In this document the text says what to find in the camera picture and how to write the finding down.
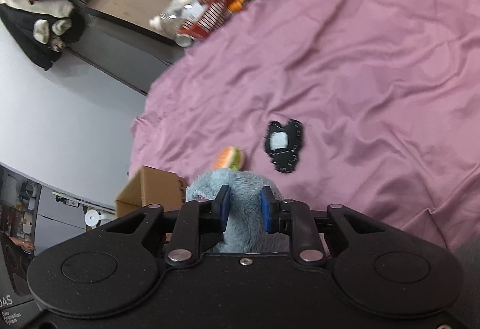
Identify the purple bed sheet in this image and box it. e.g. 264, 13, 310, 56
130, 0, 479, 250

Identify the red plastic basket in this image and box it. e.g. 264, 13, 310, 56
177, 0, 233, 41

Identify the hanging black white garment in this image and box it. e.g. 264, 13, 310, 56
1, 0, 86, 71

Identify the brown cardboard box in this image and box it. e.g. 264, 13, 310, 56
115, 166, 187, 218

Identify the plush hamburger toy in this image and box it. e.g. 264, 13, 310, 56
213, 146, 246, 171

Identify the white paper tube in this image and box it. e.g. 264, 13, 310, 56
175, 33, 194, 49

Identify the grey-blue plush toy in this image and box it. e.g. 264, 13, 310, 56
185, 169, 289, 253

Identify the black framed corkboard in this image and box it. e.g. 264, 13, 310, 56
85, 0, 175, 46

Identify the orange tool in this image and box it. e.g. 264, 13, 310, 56
228, 0, 249, 13

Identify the clear plastic bottle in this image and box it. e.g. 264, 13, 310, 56
149, 8, 185, 38

